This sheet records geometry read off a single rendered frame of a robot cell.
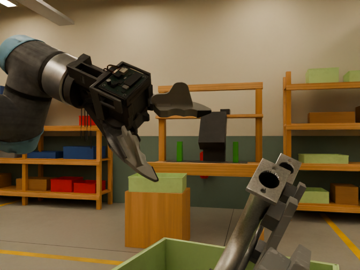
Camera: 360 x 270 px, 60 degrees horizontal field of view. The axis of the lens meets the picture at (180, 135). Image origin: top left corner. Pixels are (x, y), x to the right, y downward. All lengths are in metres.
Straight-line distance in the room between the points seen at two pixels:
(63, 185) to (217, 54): 3.54
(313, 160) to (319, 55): 1.76
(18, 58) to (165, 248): 0.57
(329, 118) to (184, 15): 3.03
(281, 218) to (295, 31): 5.37
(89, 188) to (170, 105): 5.20
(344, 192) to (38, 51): 4.86
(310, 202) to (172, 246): 4.27
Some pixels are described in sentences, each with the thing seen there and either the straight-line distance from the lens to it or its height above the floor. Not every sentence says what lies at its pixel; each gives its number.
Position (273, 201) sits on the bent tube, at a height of 1.15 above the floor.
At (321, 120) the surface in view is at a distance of 5.03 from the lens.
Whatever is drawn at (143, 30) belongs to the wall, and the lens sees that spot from 6.10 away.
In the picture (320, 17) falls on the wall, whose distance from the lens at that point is 5.87.
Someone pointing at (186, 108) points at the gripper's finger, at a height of 1.27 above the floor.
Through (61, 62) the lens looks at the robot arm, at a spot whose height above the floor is 1.34.
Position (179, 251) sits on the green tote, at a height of 0.93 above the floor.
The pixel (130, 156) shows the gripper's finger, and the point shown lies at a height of 1.20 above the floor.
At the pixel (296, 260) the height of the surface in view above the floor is 1.13.
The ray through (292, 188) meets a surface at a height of 1.13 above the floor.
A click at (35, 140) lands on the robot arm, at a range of 0.60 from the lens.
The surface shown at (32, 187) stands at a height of 0.32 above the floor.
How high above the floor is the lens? 1.23
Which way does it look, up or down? level
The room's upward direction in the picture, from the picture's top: straight up
